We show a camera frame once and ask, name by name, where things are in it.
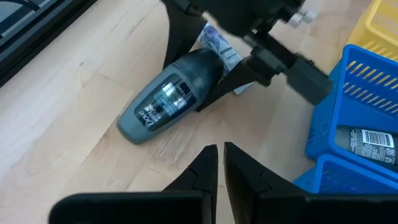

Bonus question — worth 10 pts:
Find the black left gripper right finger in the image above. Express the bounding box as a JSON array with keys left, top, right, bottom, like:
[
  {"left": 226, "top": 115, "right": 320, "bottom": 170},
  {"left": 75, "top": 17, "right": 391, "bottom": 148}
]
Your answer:
[{"left": 223, "top": 142, "right": 398, "bottom": 224}]

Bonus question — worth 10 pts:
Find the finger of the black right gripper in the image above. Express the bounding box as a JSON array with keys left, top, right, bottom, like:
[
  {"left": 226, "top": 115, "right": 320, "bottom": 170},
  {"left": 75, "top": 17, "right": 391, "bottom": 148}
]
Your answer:
[
  {"left": 160, "top": 0, "right": 208, "bottom": 70},
  {"left": 195, "top": 55, "right": 259, "bottom": 113}
]

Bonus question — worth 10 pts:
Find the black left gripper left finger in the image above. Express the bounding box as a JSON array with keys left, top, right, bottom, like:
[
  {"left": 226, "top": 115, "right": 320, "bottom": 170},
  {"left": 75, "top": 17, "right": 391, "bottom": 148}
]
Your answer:
[{"left": 48, "top": 144, "right": 218, "bottom": 224}]

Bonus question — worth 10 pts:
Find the white travel toothpaste tube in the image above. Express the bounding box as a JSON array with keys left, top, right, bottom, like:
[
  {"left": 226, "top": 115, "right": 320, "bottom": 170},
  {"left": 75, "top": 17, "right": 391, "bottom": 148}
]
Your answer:
[{"left": 198, "top": 24, "right": 254, "bottom": 96}]

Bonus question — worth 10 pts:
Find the grey roll-on deodorant bottle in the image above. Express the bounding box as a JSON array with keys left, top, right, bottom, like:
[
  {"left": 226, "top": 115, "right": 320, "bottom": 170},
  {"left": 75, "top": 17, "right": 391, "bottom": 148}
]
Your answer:
[
  {"left": 334, "top": 125, "right": 398, "bottom": 172},
  {"left": 116, "top": 47, "right": 224, "bottom": 146}
]

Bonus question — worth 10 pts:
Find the yellow plastic slotted basket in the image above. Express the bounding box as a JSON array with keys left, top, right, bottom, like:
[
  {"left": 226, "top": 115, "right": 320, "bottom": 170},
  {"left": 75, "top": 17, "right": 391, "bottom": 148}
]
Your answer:
[{"left": 347, "top": 0, "right": 398, "bottom": 62}]

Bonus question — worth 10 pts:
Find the black aluminium table frame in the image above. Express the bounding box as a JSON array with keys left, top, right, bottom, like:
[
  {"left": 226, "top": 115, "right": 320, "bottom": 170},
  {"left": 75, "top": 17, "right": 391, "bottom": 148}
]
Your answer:
[{"left": 0, "top": 0, "right": 98, "bottom": 88}]

